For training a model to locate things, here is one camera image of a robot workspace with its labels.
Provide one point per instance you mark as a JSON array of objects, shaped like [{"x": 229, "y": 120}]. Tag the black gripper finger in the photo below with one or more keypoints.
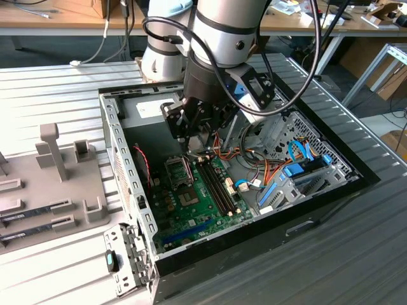
[
  {"x": 176, "y": 120},
  {"x": 219, "y": 116}
]

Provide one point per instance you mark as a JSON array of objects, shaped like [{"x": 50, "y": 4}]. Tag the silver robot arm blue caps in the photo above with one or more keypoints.
[{"x": 222, "y": 41}]

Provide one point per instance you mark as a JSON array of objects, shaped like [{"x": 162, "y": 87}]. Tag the CPU socket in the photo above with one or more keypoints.
[{"x": 187, "y": 196}]

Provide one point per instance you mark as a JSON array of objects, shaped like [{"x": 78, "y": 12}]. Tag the grey power supply unit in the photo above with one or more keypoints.
[{"x": 149, "y": 139}]

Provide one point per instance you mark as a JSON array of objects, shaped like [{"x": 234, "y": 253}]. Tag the grey metal drive cage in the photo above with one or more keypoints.
[{"x": 270, "y": 133}]

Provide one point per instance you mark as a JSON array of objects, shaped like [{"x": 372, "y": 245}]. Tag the black case fan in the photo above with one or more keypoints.
[{"x": 140, "y": 171}]

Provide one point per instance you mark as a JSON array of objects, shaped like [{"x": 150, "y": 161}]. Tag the white board connector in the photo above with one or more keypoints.
[
  {"x": 229, "y": 181},
  {"x": 232, "y": 190}
]

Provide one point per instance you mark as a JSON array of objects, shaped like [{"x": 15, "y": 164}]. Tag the black RAM slot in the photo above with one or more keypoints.
[
  {"x": 213, "y": 187},
  {"x": 222, "y": 187}
]

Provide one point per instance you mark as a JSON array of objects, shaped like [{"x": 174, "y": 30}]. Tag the blue plastic bay lever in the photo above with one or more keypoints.
[{"x": 268, "y": 193}]

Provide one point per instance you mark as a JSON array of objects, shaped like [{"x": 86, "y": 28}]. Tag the black disk blue carrier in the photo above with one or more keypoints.
[{"x": 294, "y": 170}]

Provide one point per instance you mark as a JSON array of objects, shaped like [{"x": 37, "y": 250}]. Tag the green motherboard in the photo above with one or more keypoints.
[{"x": 203, "y": 219}]

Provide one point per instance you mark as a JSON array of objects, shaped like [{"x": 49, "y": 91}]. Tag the grey metal disk bay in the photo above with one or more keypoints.
[{"x": 286, "y": 193}]

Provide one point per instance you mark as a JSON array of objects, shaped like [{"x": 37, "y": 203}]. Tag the blue expansion slot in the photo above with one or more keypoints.
[{"x": 187, "y": 232}]

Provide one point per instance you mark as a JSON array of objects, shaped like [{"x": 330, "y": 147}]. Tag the black open PC case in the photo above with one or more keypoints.
[{"x": 330, "y": 138}]

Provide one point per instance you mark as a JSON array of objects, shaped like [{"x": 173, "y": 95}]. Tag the grey parts rack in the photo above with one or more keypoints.
[{"x": 76, "y": 187}]

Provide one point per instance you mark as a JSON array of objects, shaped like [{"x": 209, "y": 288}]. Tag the brown cardboard box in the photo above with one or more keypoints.
[{"x": 111, "y": 8}]

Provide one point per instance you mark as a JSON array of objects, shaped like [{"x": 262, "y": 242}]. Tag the black stand pole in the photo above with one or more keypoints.
[{"x": 330, "y": 26}]

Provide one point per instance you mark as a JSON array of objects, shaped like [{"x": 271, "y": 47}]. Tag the white small boxes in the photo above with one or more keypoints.
[{"x": 334, "y": 21}]

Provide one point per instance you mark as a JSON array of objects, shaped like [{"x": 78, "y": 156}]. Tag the wooden desk white legs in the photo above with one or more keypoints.
[{"x": 349, "y": 27}]

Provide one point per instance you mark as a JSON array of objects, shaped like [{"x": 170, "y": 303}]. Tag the black latch blue tab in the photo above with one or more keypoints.
[{"x": 112, "y": 263}]

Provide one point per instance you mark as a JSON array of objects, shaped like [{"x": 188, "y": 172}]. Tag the dark RAM stick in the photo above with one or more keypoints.
[
  {"x": 31, "y": 212},
  {"x": 31, "y": 229}
]

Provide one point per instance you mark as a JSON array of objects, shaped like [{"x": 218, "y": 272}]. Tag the flat brown cardboard sheets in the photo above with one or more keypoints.
[{"x": 392, "y": 85}]

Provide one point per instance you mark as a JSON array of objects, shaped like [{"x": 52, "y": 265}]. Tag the brown cardboard carton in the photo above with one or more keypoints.
[{"x": 395, "y": 139}]

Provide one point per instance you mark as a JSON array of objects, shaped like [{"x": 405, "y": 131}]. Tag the small open cardboard box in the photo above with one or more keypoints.
[{"x": 381, "y": 11}]

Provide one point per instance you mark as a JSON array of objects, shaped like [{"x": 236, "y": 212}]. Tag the grey metal slot bracket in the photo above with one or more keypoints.
[{"x": 122, "y": 241}]

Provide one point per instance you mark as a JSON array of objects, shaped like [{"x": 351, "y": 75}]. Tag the aluminium profile frame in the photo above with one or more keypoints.
[{"x": 365, "y": 72}]

